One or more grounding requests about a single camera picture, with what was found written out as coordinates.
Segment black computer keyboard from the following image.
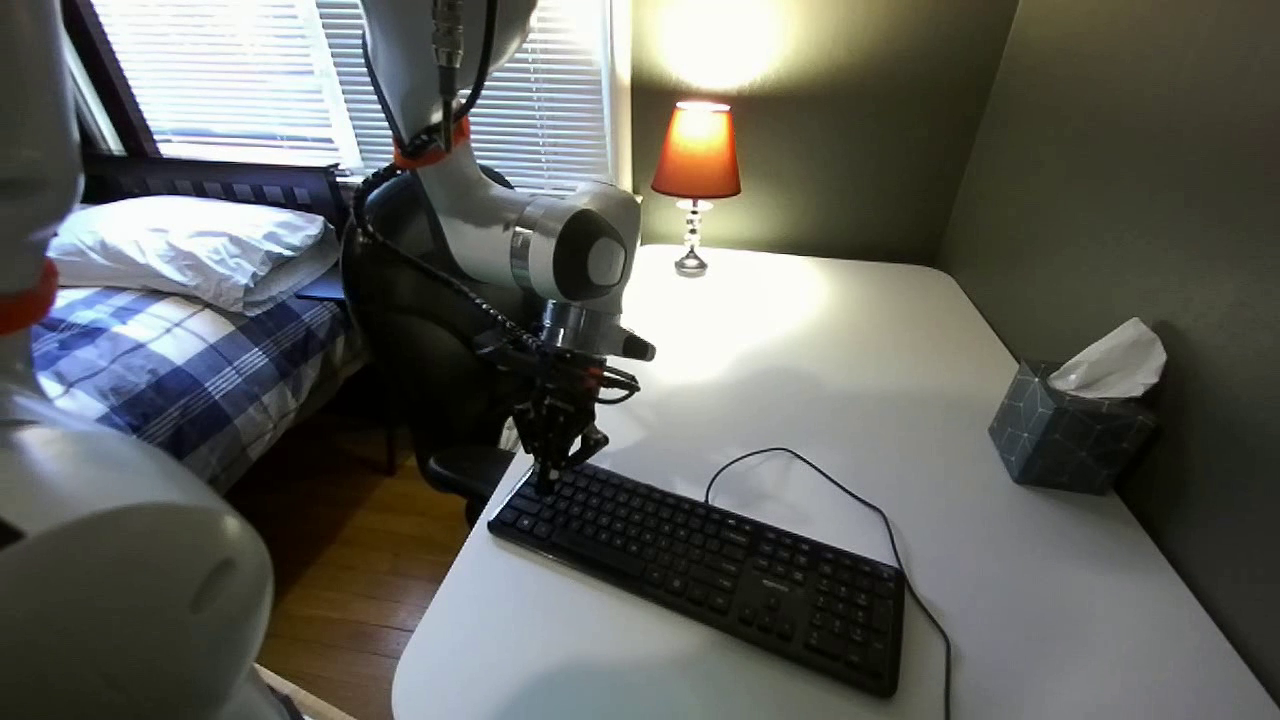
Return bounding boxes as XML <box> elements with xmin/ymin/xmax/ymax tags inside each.
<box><xmin>483</xmin><ymin>458</ymin><xmax>911</xmax><ymax>701</ymax></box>

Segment white pillow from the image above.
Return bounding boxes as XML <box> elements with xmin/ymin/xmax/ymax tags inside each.
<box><xmin>50</xmin><ymin>192</ymin><xmax>349</xmax><ymax>320</ymax></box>

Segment black keyboard cable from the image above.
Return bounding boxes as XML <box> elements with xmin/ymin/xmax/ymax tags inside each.
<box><xmin>699</xmin><ymin>446</ymin><xmax>959</xmax><ymax>720</ymax></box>

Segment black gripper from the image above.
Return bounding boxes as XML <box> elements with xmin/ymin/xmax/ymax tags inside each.
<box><xmin>509</xmin><ymin>335</ymin><xmax>619</xmax><ymax>498</ymax></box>

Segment blue plaid bed blanket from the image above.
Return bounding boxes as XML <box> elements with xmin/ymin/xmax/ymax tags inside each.
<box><xmin>28</xmin><ymin>273</ymin><xmax>367</xmax><ymax>492</ymax></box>

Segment grey patterned tissue box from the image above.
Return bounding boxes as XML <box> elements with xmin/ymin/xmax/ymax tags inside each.
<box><xmin>988</xmin><ymin>360</ymin><xmax>1161</xmax><ymax>498</ymax></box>

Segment black office chair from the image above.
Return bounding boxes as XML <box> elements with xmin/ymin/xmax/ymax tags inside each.
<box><xmin>341</xmin><ymin>159</ymin><xmax>554</xmax><ymax>519</ymax></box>

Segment white window blinds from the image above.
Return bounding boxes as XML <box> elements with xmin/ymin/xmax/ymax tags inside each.
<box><xmin>88</xmin><ymin>0</ymin><xmax>634</xmax><ymax>192</ymax></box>

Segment dark bed headboard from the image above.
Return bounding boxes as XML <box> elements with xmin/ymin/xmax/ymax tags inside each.
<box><xmin>76</xmin><ymin>153</ymin><xmax>352</xmax><ymax>224</ymax></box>

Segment white tissue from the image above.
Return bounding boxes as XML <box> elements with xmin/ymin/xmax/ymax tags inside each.
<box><xmin>1043</xmin><ymin>314</ymin><xmax>1172</xmax><ymax>406</ymax></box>

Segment table lamp with orange shade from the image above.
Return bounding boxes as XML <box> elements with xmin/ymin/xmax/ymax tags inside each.
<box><xmin>650</xmin><ymin>95</ymin><xmax>744</xmax><ymax>279</ymax></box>

